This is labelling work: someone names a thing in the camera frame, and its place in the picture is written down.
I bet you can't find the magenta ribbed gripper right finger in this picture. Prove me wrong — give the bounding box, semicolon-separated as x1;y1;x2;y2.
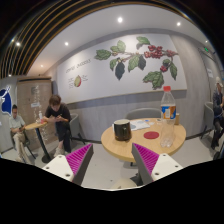
132;143;182;185

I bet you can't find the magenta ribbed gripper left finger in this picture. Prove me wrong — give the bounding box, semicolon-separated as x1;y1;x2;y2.
43;144;93;185

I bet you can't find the clear plastic water bottle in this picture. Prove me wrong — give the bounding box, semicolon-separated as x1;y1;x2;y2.
160;86;176;147

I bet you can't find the small round side table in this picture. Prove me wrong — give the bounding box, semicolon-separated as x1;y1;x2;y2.
25;122;51;163

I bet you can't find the round wooden table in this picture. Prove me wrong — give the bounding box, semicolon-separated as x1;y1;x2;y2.
101;118;186;162

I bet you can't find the red round coaster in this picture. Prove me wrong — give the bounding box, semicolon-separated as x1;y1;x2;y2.
144;131;159;139

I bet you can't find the grey chair at left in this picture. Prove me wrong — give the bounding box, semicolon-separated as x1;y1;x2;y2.
69;113;85;143

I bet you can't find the grey chair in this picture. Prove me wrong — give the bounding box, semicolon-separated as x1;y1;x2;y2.
202;102;214;136
69;113;85;143

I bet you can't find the paper menu on table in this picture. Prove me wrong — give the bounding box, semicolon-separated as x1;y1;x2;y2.
130;120;150;131

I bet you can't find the dark metal mug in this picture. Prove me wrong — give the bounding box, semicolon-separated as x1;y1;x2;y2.
113;119;131;141

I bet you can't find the small wooden table stand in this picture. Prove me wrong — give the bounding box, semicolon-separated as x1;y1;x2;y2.
175;113;180;125

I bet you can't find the person in black shirt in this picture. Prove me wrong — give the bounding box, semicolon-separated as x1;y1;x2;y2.
43;95;71;156

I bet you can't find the grey armchair behind table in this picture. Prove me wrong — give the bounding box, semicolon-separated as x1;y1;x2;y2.
125;108;161;120

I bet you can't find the small bottle on side table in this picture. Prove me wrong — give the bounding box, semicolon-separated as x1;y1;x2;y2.
39;111;43;123

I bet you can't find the seated man in light shirt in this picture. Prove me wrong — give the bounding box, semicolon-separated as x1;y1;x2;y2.
9;105;31;164

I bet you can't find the grey chair at right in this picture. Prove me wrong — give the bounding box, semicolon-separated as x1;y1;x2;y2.
202;102;214;136

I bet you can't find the blue white wall logo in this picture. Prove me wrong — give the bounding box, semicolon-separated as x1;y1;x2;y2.
0;86;12;115

